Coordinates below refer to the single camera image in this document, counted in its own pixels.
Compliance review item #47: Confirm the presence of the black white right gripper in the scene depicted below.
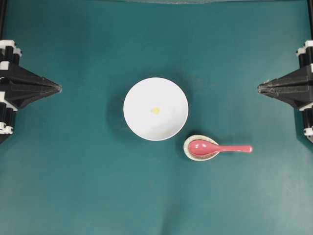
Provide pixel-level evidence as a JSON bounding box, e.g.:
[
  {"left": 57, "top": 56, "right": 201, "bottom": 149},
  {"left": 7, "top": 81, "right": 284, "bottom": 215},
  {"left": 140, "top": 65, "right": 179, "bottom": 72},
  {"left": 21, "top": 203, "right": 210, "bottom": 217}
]
[{"left": 257, "top": 39, "right": 313, "bottom": 144}]

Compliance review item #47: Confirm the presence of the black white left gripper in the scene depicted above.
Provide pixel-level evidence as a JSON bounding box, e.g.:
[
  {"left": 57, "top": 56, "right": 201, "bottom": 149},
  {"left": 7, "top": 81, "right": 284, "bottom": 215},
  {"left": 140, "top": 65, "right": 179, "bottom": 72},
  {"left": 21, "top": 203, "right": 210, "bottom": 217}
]
[{"left": 0, "top": 39, "right": 62, "bottom": 144}]

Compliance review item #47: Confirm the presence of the pink ceramic spoon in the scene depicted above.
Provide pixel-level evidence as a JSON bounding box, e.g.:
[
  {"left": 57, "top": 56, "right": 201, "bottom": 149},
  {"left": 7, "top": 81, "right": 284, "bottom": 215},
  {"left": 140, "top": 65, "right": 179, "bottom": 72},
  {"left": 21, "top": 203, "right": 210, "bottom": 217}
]
[{"left": 188, "top": 140, "right": 253, "bottom": 156}]

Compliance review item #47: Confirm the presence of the speckled ceramic spoon rest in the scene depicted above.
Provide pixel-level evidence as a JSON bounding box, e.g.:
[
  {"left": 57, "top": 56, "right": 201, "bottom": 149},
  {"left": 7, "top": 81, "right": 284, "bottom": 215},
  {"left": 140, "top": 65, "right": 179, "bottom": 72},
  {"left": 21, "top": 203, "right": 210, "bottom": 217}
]
[{"left": 183, "top": 135, "right": 218, "bottom": 162}]

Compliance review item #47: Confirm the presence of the white round bowl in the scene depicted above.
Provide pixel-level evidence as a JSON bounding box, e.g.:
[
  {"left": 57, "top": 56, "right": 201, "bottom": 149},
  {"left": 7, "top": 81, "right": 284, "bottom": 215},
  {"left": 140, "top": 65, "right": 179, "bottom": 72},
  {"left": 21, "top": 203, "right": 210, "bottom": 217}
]
[{"left": 123, "top": 77, "right": 189, "bottom": 141}]

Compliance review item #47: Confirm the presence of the green table mat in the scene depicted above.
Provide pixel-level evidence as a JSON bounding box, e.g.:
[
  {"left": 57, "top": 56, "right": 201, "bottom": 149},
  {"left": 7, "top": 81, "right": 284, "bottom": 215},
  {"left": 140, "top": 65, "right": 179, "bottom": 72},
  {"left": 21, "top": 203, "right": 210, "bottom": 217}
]
[{"left": 0, "top": 0, "right": 313, "bottom": 235}]

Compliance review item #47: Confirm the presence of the black left frame rail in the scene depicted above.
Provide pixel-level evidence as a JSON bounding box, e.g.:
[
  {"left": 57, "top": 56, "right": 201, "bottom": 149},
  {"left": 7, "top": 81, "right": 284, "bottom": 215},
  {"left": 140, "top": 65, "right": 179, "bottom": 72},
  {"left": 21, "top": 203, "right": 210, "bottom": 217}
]
[{"left": 0, "top": 0, "right": 7, "bottom": 39}]

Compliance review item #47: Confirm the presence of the black frame rail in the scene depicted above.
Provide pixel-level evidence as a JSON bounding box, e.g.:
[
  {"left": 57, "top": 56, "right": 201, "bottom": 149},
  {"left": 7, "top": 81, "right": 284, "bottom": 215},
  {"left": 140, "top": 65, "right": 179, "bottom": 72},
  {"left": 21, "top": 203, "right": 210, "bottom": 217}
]
[
  {"left": 0, "top": 0, "right": 7, "bottom": 39},
  {"left": 307, "top": 0, "right": 313, "bottom": 39}
]

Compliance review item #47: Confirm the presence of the black right frame rail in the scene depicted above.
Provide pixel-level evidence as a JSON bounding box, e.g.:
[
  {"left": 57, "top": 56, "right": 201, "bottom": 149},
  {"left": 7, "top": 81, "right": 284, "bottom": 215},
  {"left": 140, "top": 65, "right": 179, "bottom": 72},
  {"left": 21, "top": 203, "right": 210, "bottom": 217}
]
[{"left": 307, "top": 0, "right": 313, "bottom": 39}]

